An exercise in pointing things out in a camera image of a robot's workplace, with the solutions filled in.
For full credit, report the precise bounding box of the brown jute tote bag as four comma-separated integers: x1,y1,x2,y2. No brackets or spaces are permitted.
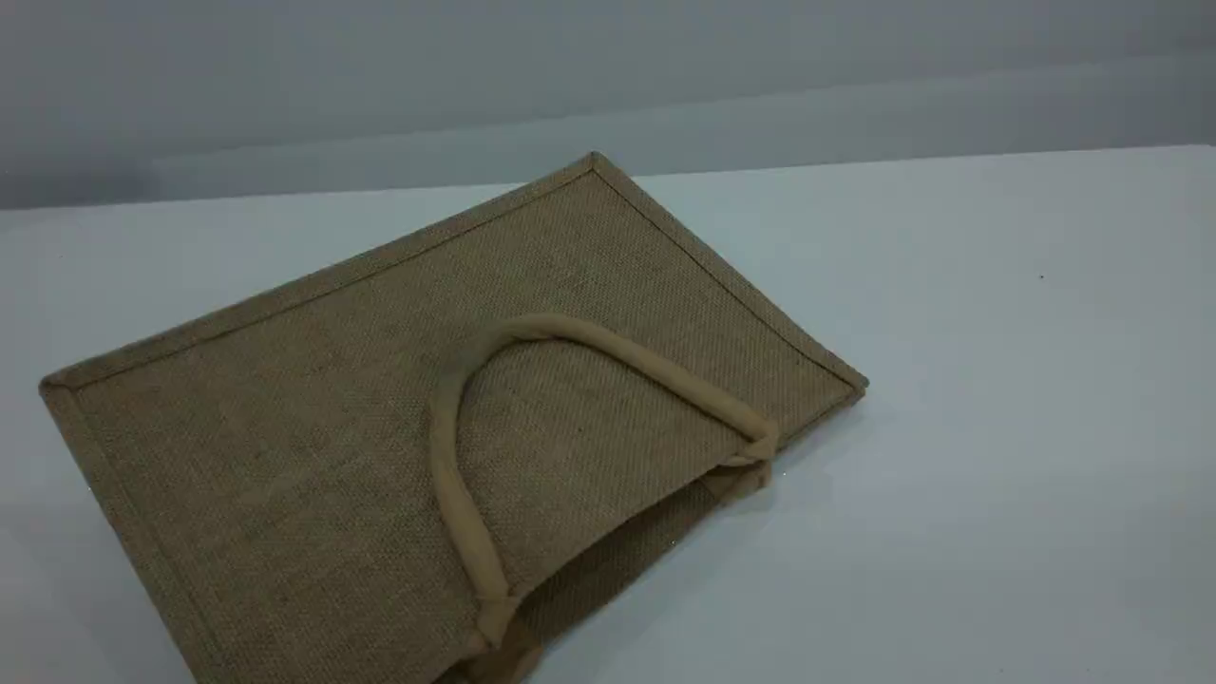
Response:
38,150,870,684

